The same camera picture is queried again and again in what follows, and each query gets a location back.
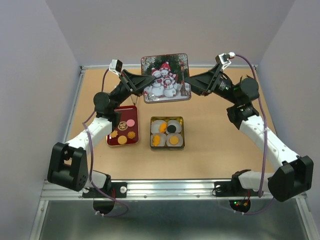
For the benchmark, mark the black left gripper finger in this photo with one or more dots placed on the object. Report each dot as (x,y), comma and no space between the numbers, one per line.
(138,88)
(136,80)

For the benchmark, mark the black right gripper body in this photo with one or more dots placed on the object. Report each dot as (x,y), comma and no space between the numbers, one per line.
(221,86)

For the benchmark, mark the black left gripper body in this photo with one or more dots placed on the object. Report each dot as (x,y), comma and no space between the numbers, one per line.
(125,87)

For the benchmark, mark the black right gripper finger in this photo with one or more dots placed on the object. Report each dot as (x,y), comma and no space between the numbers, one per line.
(200,89)
(205,79)

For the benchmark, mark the gold tin lid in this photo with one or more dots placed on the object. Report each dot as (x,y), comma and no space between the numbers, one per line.
(170,72)

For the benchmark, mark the orange fish cookie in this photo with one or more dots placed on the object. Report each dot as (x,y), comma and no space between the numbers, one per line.
(156,140)
(163,127)

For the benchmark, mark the black round cookie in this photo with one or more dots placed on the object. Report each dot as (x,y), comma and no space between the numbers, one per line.
(171,129)

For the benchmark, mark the metal tongs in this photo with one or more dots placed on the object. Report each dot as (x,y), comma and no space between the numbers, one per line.
(134,99)

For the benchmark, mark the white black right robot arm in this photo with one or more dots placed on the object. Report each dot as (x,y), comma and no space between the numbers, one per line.
(292,174)

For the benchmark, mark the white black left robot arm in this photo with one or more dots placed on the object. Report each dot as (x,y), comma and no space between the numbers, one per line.
(69,167)

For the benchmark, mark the pink round cookie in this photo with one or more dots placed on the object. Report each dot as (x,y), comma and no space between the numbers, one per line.
(130,123)

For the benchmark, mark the gold square tin box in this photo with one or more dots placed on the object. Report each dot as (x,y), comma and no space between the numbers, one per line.
(182,133)

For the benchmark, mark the white paper cup back left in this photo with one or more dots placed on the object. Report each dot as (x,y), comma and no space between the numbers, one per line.
(154,128)

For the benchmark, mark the white paper cup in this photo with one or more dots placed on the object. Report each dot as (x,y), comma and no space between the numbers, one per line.
(163,140)
(174,134)
(175,123)
(154,128)

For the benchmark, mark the white paper cup back right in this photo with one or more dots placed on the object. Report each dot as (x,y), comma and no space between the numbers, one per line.
(175,123)

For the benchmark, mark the red rectangular tray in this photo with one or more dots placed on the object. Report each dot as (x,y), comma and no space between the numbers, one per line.
(126,112)

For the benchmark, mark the small round tan cookie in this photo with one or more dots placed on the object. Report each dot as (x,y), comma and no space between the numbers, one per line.
(131,135)

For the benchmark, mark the flower shaped cookie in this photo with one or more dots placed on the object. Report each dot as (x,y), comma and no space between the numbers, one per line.
(114,134)

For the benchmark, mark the large round tan cookie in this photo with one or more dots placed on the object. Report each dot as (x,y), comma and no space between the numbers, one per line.
(122,140)

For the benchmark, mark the white paper cup front left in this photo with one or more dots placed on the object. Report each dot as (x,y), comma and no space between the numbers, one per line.
(163,140)

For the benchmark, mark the white paper cup front right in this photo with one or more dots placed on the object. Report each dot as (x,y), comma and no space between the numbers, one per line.
(174,134)

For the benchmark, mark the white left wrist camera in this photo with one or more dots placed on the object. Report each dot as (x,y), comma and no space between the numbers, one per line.
(116,65)

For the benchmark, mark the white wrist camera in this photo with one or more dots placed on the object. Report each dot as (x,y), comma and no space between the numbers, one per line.
(225,59)
(116,65)

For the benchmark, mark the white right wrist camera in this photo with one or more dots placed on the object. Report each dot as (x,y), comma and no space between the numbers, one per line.
(225,59)

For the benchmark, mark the aluminium front rail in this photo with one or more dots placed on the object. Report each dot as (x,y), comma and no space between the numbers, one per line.
(140,190)

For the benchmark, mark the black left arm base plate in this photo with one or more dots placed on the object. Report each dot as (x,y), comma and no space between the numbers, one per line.
(116,190)

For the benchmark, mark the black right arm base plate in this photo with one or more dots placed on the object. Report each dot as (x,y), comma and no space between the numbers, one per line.
(227,188)

